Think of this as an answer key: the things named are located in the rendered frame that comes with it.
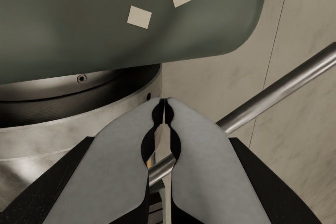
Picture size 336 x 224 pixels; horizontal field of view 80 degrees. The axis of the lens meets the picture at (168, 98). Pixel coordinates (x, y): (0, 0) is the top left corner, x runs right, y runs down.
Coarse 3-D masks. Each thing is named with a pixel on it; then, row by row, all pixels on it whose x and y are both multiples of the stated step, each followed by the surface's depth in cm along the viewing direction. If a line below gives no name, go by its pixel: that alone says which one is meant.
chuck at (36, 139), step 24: (144, 72) 28; (72, 96) 22; (96, 96) 22; (120, 96) 22; (144, 96) 25; (0, 120) 18; (24, 120) 18; (48, 120) 18; (72, 120) 19; (96, 120) 20; (0, 144) 18; (24, 144) 18; (48, 144) 19; (72, 144) 20
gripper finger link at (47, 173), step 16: (80, 144) 8; (64, 160) 7; (80, 160) 7; (48, 176) 7; (64, 176) 7; (32, 192) 6; (48, 192) 6; (16, 208) 6; (32, 208) 6; (48, 208) 6
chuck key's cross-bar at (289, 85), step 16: (304, 64) 13; (320, 64) 12; (288, 80) 13; (304, 80) 12; (256, 96) 13; (272, 96) 13; (240, 112) 14; (256, 112) 13; (224, 128) 14; (176, 160) 15; (160, 176) 15
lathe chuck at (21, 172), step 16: (160, 96) 31; (160, 128) 33; (0, 160) 19; (16, 160) 19; (32, 160) 20; (48, 160) 20; (0, 176) 20; (16, 176) 20; (32, 176) 20; (0, 192) 21; (16, 192) 21; (0, 208) 23
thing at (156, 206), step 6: (156, 192) 80; (150, 198) 77; (156, 198) 77; (150, 204) 75; (156, 204) 76; (162, 204) 77; (150, 210) 76; (156, 210) 79; (162, 210) 79; (150, 216) 78; (156, 216) 80; (162, 216) 81; (150, 222) 80; (156, 222) 82; (162, 222) 83
